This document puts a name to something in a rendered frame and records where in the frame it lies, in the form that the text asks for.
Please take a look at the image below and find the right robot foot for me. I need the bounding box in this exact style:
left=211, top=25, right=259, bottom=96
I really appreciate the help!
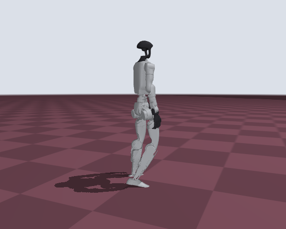
left=126, top=178, right=149, bottom=187

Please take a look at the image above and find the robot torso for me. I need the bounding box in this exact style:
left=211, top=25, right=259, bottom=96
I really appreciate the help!
left=133, top=59, right=150, bottom=116

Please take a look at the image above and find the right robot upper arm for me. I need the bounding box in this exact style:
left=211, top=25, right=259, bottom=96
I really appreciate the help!
left=144, top=62, right=155, bottom=93

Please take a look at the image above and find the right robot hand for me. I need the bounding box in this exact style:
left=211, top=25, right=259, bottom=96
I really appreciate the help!
left=151, top=108, right=161, bottom=129

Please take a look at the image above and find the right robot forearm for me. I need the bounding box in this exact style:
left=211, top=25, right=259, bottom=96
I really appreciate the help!
left=148, top=84, right=159, bottom=113

